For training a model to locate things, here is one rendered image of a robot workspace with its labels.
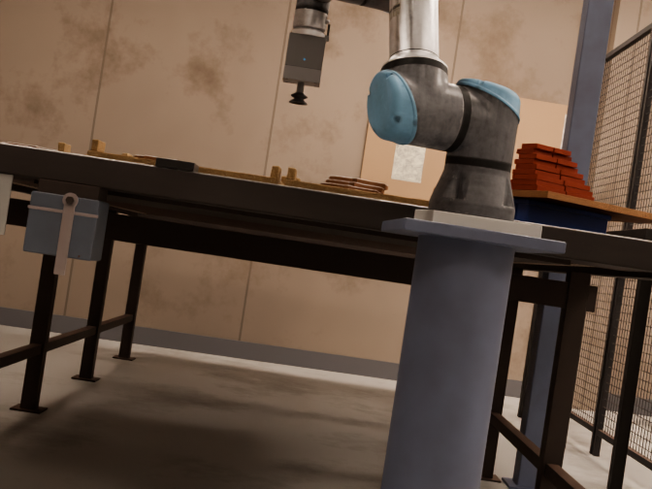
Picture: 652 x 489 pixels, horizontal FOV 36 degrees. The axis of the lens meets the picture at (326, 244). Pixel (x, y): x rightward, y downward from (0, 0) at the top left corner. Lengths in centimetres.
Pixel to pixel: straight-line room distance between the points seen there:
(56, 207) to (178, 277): 501
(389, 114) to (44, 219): 74
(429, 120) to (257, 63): 547
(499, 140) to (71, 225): 84
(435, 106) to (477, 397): 49
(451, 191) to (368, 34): 551
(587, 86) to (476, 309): 252
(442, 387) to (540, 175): 145
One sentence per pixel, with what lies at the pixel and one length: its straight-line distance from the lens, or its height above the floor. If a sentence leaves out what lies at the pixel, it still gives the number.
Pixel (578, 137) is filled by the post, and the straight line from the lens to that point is 412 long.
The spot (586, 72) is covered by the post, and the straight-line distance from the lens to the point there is 416.
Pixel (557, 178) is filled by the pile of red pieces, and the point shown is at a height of 112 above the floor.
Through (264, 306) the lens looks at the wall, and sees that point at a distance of 704.
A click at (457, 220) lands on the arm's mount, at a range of 170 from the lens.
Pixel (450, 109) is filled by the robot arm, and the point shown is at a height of 106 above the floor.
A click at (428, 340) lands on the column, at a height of 67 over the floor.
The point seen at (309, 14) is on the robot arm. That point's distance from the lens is 231.
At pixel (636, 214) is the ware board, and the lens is 290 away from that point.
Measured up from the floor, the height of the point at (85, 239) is 75.
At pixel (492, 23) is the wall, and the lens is 740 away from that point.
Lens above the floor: 79
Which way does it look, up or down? 1 degrees up
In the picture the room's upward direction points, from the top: 9 degrees clockwise
